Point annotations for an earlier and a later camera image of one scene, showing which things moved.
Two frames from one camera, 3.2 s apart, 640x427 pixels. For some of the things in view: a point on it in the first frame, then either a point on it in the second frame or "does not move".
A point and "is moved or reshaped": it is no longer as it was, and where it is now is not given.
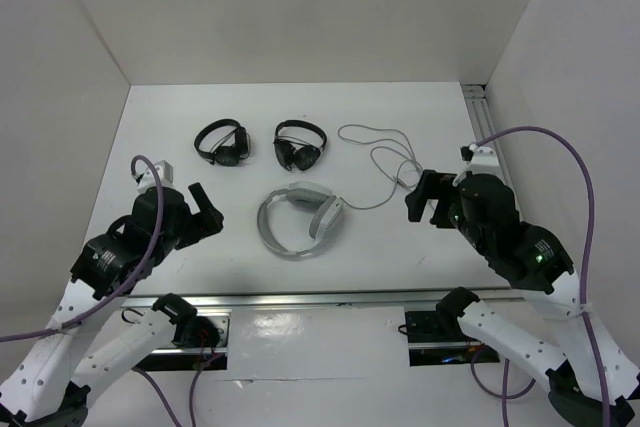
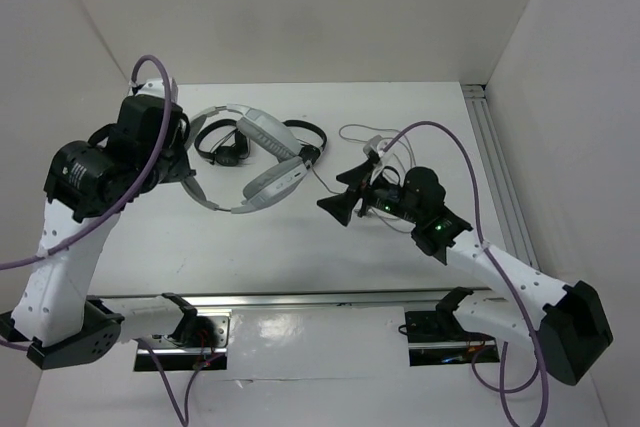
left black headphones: (234, 147) does not move
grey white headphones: (302, 193) to (269, 180)
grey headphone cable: (409, 151) is moved or reshaped
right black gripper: (433, 184) to (341, 206)
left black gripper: (203, 223) to (181, 169)
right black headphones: (297, 152) does not move
